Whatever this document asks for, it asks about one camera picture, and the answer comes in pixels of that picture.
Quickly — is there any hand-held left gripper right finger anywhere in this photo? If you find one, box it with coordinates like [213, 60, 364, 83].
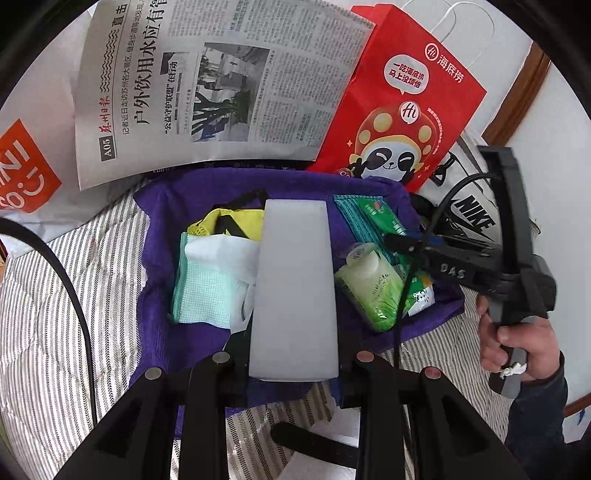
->
[339, 348, 532, 480]

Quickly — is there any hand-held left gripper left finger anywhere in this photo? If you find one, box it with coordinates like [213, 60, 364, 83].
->
[58, 351, 259, 480]

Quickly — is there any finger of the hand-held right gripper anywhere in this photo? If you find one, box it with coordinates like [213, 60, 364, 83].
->
[384, 233, 433, 257]
[405, 232, 447, 248]

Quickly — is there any green tissue packet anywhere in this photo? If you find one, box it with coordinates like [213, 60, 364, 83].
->
[358, 196, 407, 238]

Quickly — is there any green wet wipes pack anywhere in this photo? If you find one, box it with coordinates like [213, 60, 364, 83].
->
[333, 242, 407, 333]

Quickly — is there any white foam block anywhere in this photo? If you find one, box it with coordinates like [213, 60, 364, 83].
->
[248, 198, 340, 383]

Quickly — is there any person's right forearm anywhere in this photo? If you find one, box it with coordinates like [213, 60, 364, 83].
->
[503, 351, 573, 467]

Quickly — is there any person's right hand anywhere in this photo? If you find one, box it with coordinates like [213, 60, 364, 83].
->
[475, 293, 561, 384]

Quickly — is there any small green and white packet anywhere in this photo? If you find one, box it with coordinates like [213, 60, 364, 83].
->
[402, 270, 437, 319]

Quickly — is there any green snack packet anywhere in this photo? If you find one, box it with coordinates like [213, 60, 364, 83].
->
[333, 194, 407, 247]

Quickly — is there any white bag with black logo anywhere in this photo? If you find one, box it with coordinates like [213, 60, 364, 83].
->
[418, 138, 509, 241]

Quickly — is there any light green mesh cloth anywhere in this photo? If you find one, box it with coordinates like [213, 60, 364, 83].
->
[170, 232, 241, 329]

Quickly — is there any red panda print paper bag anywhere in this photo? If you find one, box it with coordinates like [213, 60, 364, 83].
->
[307, 0, 497, 195]

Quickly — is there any white cloth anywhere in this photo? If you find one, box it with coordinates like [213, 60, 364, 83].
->
[185, 234, 260, 333]

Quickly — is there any purple towel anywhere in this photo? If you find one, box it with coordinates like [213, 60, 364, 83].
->
[129, 166, 465, 409]

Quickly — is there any yellow and black mesh pouch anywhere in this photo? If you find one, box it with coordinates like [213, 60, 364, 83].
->
[187, 190, 269, 243]

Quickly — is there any newspaper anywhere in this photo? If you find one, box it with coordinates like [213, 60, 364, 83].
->
[74, 0, 377, 192]

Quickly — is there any white plastic bag orange logo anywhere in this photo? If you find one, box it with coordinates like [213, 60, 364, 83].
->
[0, 69, 153, 245]

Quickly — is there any black strap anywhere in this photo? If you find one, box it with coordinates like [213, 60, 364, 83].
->
[409, 191, 462, 236]

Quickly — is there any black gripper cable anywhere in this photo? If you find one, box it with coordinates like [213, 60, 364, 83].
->
[392, 171, 502, 370]

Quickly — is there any wooden frame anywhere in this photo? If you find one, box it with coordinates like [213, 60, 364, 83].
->
[482, 41, 552, 148]

